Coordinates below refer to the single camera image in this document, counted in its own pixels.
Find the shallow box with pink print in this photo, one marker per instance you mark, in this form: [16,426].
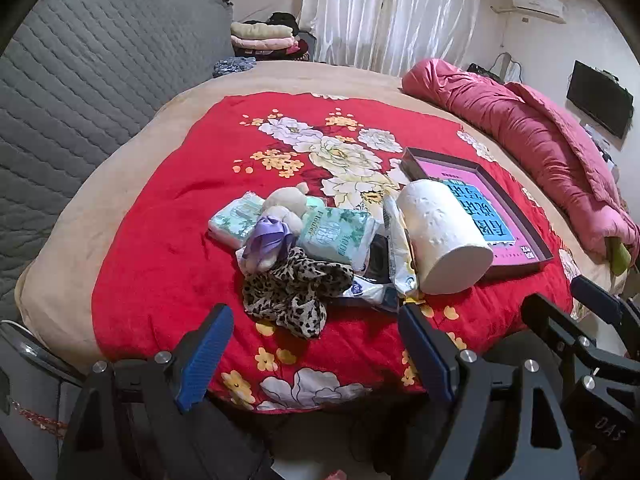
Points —
[505,210]

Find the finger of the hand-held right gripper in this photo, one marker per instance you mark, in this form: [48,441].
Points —
[550,320]
[597,302]

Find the pink quilt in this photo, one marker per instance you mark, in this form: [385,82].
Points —
[525,125]

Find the cluttered television stand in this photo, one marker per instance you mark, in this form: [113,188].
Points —
[600,142]

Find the pink folded blanket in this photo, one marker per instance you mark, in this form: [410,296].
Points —
[262,42]

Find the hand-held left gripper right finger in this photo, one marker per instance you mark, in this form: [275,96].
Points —
[425,360]

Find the small green tissue pack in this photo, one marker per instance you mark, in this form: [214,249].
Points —
[232,220]

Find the white toilet paper roll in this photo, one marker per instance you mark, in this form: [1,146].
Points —
[440,235]

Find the red floral blanket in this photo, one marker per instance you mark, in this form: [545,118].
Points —
[175,260]

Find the cream folded blanket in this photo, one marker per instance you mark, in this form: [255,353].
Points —
[260,29]

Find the large green tissue pack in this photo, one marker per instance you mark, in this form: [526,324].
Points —
[335,235]

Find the black clothing pile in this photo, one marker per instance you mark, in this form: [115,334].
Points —
[282,19]

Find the grey quilted headboard cover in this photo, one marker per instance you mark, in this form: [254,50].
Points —
[75,85]

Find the leopard print scrunchie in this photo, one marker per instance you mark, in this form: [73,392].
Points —
[290,300]

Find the dark red folded cloth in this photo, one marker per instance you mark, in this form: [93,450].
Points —
[290,52]

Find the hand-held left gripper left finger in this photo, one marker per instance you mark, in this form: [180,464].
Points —
[205,360]

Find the white air conditioner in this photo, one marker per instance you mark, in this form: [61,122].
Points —
[539,6]

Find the metal chair frame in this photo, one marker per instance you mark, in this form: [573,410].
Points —
[510,67]

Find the white curtain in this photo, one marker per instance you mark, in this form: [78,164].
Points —
[390,10]

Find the blue patterned cloth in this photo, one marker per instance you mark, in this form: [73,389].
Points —
[232,66]

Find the black wall television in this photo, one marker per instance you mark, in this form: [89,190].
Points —
[600,97]

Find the green cloth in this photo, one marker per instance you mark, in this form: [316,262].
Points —
[619,257]

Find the cartoon girl mask packet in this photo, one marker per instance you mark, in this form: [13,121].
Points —
[367,292]

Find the cream plush bear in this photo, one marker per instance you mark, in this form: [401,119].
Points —
[287,202]

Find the black bag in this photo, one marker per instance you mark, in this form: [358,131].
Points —
[482,72]

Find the beige bed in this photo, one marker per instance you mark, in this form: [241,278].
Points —
[100,185]

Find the white plastic wrapper packet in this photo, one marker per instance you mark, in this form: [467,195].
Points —
[400,255]

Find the purple scrunchie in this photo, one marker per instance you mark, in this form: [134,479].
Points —
[270,235]

